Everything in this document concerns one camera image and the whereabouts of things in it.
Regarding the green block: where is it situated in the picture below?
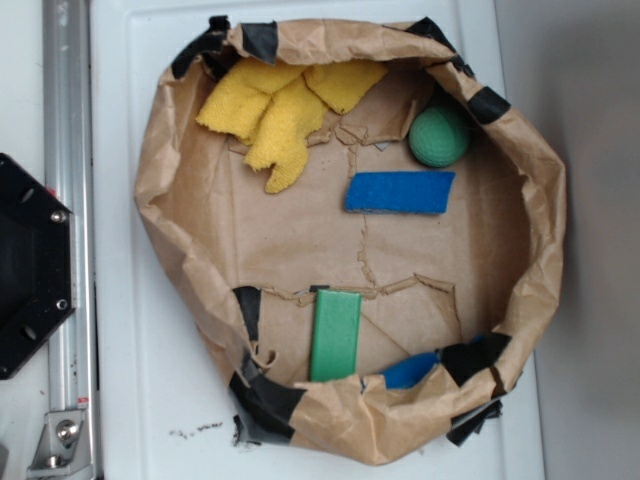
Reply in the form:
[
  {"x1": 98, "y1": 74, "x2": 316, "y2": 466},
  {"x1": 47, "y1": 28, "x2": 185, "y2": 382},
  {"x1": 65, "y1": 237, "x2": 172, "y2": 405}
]
[{"x1": 310, "y1": 289, "x2": 362, "y2": 382}]

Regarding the yellow cloth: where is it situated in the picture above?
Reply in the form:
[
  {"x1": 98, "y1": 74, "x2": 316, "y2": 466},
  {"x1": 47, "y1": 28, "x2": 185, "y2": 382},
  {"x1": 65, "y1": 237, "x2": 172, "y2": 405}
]
[{"x1": 196, "y1": 58, "x2": 388, "y2": 194}]

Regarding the blue sponge block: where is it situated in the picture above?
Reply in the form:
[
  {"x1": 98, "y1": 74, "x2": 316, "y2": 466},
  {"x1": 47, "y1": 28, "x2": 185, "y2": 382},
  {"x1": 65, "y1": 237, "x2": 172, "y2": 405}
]
[{"x1": 344, "y1": 171, "x2": 455, "y2": 215}]

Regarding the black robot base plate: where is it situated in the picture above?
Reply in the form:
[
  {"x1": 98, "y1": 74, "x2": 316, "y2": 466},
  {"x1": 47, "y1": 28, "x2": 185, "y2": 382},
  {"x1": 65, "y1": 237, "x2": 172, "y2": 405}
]
[{"x1": 1, "y1": 154, "x2": 75, "y2": 380}]

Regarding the green ball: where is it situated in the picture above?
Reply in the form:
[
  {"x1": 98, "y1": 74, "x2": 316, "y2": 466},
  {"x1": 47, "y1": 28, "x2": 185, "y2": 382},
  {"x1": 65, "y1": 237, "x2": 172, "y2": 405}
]
[{"x1": 409, "y1": 106, "x2": 471, "y2": 168}]

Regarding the brown paper bag tray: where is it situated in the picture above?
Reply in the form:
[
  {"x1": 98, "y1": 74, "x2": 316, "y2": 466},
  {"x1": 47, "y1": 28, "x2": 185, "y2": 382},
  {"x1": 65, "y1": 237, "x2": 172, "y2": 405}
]
[{"x1": 135, "y1": 17, "x2": 566, "y2": 465}]

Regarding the blue object behind bag rim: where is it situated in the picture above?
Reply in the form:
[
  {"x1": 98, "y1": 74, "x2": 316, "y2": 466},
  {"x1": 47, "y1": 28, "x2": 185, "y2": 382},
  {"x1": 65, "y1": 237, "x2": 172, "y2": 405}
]
[{"x1": 375, "y1": 334, "x2": 487, "y2": 390}]

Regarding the metal corner bracket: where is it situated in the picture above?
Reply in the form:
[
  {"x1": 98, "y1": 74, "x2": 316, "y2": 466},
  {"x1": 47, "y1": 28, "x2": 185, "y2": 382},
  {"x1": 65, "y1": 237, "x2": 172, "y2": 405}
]
[{"x1": 27, "y1": 409, "x2": 93, "y2": 479}]

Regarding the aluminium rail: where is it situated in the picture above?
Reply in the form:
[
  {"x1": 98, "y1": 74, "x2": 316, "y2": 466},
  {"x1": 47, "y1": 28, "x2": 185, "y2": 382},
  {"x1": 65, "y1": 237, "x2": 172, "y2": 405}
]
[{"x1": 42, "y1": 1, "x2": 103, "y2": 479}]

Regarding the white tray board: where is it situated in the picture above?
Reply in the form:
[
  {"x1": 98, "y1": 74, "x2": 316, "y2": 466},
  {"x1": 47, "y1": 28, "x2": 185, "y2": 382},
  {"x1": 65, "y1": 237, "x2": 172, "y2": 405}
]
[{"x1": 90, "y1": 1, "x2": 545, "y2": 479}]

